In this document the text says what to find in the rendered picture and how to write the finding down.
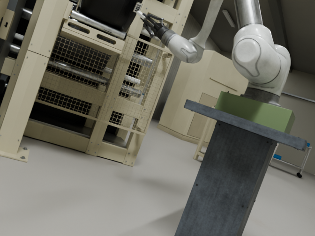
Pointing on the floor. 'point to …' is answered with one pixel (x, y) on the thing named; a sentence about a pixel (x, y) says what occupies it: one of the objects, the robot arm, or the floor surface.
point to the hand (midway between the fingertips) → (142, 15)
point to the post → (31, 74)
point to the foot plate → (22, 156)
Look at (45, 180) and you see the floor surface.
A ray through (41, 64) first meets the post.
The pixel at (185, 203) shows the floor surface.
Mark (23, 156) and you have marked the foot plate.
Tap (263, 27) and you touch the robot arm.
